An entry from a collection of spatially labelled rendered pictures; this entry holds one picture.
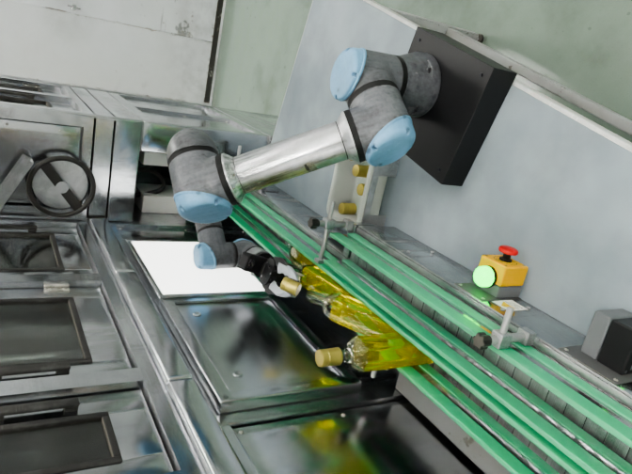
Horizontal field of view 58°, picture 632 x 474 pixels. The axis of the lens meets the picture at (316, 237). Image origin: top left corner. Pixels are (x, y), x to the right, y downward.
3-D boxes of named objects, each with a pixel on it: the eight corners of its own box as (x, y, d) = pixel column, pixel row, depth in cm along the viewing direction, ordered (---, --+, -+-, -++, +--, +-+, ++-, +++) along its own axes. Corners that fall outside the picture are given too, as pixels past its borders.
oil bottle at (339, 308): (409, 343, 130) (328, 308, 138) (416, 322, 128) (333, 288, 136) (401, 353, 125) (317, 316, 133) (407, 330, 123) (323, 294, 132)
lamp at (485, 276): (478, 281, 120) (467, 281, 118) (483, 261, 118) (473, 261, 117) (493, 291, 116) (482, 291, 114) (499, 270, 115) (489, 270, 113)
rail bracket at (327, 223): (339, 260, 154) (299, 260, 148) (352, 200, 149) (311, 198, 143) (344, 264, 152) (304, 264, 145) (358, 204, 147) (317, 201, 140)
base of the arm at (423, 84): (410, 45, 139) (378, 39, 133) (450, 62, 128) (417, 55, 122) (391, 105, 145) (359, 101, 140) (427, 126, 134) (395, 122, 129)
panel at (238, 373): (223, 247, 201) (123, 246, 184) (224, 240, 200) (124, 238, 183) (359, 393, 129) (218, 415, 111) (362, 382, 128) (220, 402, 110)
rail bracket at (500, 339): (519, 337, 104) (467, 342, 97) (532, 300, 102) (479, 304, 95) (537, 348, 101) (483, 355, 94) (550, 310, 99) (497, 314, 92)
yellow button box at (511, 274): (496, 283, 125) (472, 284, 121) (506, 252, 123) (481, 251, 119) (520, 297, 119) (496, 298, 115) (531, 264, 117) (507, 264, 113)
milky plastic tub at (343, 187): (348, 214, 174) (324, 213, 169) (364, 143, 167) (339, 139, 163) (381, 234, 160) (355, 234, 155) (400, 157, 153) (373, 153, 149)
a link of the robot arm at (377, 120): (397, 71, 120) (157, 155, 123) (420, 129, 114) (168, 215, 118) (400, 103, 131) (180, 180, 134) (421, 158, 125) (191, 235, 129)
